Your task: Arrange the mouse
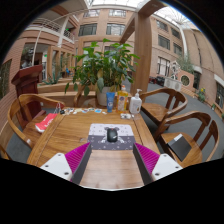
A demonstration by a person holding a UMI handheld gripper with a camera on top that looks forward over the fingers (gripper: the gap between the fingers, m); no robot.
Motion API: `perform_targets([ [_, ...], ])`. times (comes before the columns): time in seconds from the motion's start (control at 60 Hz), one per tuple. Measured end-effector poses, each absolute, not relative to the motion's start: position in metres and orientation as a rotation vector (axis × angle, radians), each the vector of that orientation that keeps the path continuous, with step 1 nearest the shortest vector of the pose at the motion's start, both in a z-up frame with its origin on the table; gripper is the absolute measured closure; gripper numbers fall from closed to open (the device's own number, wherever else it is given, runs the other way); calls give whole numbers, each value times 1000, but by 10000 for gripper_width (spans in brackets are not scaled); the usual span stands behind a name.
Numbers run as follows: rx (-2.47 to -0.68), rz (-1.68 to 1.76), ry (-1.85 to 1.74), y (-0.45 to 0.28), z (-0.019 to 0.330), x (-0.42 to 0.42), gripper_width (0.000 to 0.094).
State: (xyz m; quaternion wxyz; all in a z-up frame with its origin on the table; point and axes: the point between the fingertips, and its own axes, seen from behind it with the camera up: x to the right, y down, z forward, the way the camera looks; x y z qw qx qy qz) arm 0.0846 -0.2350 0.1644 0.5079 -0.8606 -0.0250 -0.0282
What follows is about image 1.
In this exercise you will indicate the key bunch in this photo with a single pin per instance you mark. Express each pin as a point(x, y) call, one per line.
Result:
point(61, 111)

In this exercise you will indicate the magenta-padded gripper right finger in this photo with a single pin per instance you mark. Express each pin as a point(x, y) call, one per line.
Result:
point(166, 166)

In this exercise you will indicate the yellow detergent bottle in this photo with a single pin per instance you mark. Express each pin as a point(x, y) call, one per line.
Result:
point(122, 100)

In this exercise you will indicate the red book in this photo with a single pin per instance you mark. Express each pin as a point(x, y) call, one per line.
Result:
point(46, 122)

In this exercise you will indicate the black and white mouse pad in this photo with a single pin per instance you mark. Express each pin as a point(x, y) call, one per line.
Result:
point(96, 136)

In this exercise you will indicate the wooden armchair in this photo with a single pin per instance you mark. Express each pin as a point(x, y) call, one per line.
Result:
point(20, 103)
point(156, 111)
point(200, 116)

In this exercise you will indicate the yellow flowering plant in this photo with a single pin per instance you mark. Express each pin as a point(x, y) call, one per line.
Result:
point(201, 95)

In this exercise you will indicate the black computer mouse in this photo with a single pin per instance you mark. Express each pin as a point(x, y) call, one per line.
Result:
point(112, 135)

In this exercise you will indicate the small white case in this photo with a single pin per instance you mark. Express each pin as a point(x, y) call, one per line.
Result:
point(126, 116)

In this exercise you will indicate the dark red wooden lectern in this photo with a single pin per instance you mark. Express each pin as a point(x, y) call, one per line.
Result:
point(26, 83)

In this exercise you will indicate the blue squeeze tube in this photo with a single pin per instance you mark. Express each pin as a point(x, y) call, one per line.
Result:
point(110, 101)

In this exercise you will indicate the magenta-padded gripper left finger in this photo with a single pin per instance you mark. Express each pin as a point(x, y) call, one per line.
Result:
point(56, 165)

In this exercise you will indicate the black flat notebook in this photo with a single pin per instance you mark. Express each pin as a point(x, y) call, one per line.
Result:
point(180, 146)

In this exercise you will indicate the green potted plant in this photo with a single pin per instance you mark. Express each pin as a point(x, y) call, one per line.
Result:
point(106, 63)

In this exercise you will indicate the white pump bottle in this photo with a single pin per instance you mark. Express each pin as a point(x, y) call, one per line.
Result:
point(135, 104)

